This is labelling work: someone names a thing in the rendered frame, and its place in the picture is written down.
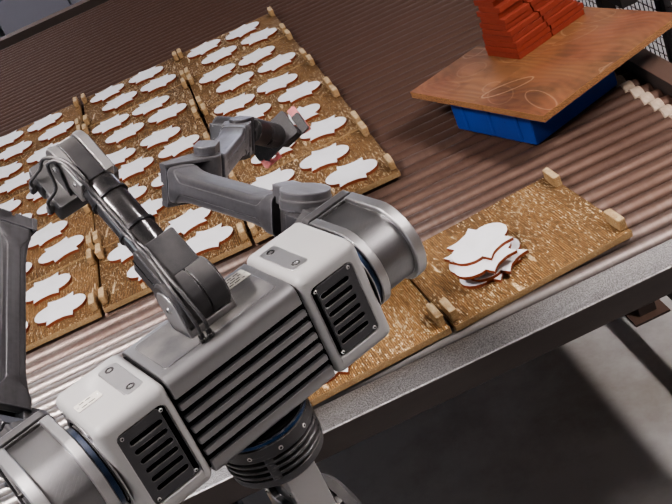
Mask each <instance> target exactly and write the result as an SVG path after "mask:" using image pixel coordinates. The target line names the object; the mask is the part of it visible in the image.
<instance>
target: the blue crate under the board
mask: <svg viewBox="0 0 672 504"><path fill-rule="evenodd" d="M616 85H617V81H616V77H615V73H614V71H613V72H612V73H610V74H609V75H608V76H606V77H605V78H604V79H602V80H601V81H600V82H598V83H597V84H596V85H594V86H593V87H592V88H590V89H589V90H588V91H586V92H585V93H584V94H582V95H581V96H580V97H578V98H577V99H576V100H574V101H573V102H572V103H570V104H569V105H568V106H566V107H565V108H564V109H562V110H561V111H560V112H558V113H557V114H556V115H554V116H553V117H552V118H550V119H549V120H548V121H546V122H545V123H544V122H539V121H534V120H528V119H523V118H518V117H512V116H507V115H502V114H496V113H491V112H486V111H480V110H475V109H470V108H464V107H459V106H454V105H450V106H451V109H452V111H453V114H454V117H455V120H456V123H457V125H458V128H459V129H463V130H468V131H473V132H477V133H482V134H487V135H491V136H496V137H501V138H506V139H510V140H515V141H520V142H524V143H529V144H534V145H538V144H540V143H541V142H542V141H544V140H545V139H546V138H548V137H549V136H550V135H552V134H553V133H554V132H556V131H557V130H558V129H560V128H561V127H562V126H564V125H565V124H566V123H568V122H569V121H570V120H571V119H573V118H574V117H575V116H577V115H578V114H579V113H581V112H582V111H583V110H585V109H586V108H587V107H589V106H590V105H591V104H593V103H594V102H595V101H596V100H598V99H599V98H600V97H602V96H603V95H604V94H606V93H607V92H608V91H610V90H611V89H612V88H614V87H615V86H616Z"/></svg>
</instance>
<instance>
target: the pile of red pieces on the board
mask: <svg viewBox="0 0 672 504"><path fill-rule="evenodd" d="M473 2H474V5H475V6H479V7H478V8H479V11H477V12H476V13H477V16H478V17H481V18H480V20H481V22H480V23H479V25H480V28H483V29H482V32H483V34H482V37H483V39H484V43H485V48H486V51H487V53H488V55H489V56H497V57H504V58H512V59H522V58H523V57H524V56H526V55H527V54H529V53H530V52H532V51H533V50H534V49H536V48H537V47H539V46H540V45H541V44H543V43H544V42H546V41H547V40H548V39H550V38H551V37H552V36H554V35H555V34H557V33H558V32H560V31H561V30H562V29H564V28H565V27H567V26H568V25H569V24H571V23H572V22H574V21H575V20H577V19H578V18H579V17H581V16H582V15H584V14H585V13H584V10H583V9H582V8H584V6H583V3H582V2H577V1H574V0H474V1H473Z"/></svg>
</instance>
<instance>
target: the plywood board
mask: <svg viewBox="0 0 672 504"><path fill-rule="evenodd" d="M582 9H583V10H584V13H585V14H584V15H582V16H581V17H579V18H578V19H577V20H575V21H574V22H572V23H571V24H569V25H568V26H567V27H565V28H564V29H562V30H561V31H560V32H558V33H557V34H555V35H554V36H552V37H551V38H550V39H548V40H547V41H546V42H544V43H543V44H541V45H540V46H539V47H537V48H536V49H534V50H533V51H532V52H530V53H529V54H527V55H526V56H524V57H523V58H522V59H512V58H504V57H497V56H489V55H488V53H487V51H486V48H485V43H484V41H483V42H482V43H480V44H479V45H478V46H476V47H475V48H473V49H472V50H470V51H469V52H467V53H466V54H464V55H463V56H462V57H460V58H459V59H457V60H456V61H454V62H453V63H451V64H450V65H449V66H447V67H446V68H444V69H443V70H441V71H440V72H438V73H437V74H436V75H434V76H433V77H431V78H430V79H428V80H427V81H425V82H424V83H423V84H421V85H420V86H418V87H417V88H415V89H414V90H412V91H411V92H410V93H411V96H412V98H416V99H422V100H427V101H432V102H438V103H443V104H448V105H454V106H459V107H464V108H470V109H475V110H480V111H486V112H491V113H496V114H502V115H507V116H512V117H518V118H523V119H528V120H534V121H539V122H544V123H545V122H546V121H548V120H549V119H550V118H552V117H553V116H554V115H556V114H557V113H558V112H560V111H561V110H562V109H564V108H565V107H566V106H568V105H569V104H570V103H572V102H573V101H574V100H576V99H577V98H578V97H580V96H581V95H582V94H584V93H585V92H586V91H588V90H589V89H590V88H592V87H593V86H594V85H596V84H597V83H598V82H600V81H601V80H602V79H604V78H605V77H606V76H608V75H609V74H610V73H612V72H613V71H614V70H616V69H617V68H618V67H620V66H621V65H622V64H624V63H625V62H626V61H628V60H629V59H630V58H632V57H633V56H634V55H636V54H637V53H638V52H640V51H641V50H642V49H644V48H645V47H646V46H648V45H649V44H650V43H652V42H653V41H654V40H656V39H657V38H658V37H660V36H661V35H662V34H664V33H665V32H666V31H668V30H669V29H670V28H672V12H657V11H642V10H627V9H612V8H598V7H584V8H582Z"/></svg>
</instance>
